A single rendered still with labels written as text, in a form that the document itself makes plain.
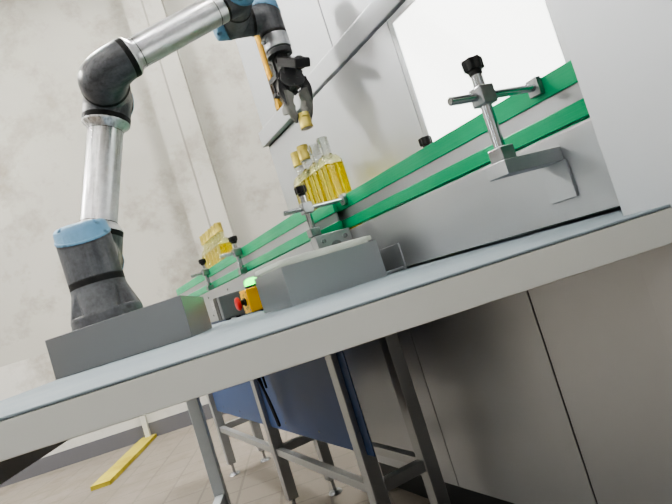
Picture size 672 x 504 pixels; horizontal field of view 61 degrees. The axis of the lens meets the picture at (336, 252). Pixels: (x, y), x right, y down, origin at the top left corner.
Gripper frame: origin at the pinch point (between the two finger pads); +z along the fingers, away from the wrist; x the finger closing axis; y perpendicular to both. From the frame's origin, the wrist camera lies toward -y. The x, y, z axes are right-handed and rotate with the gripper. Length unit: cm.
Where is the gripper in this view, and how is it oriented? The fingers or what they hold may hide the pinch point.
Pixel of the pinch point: (303, 116)
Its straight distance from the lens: 162.4
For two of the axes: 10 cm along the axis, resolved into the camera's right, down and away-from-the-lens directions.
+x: -8.5, 2.5, -4.6
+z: 3.0, 9.5, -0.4
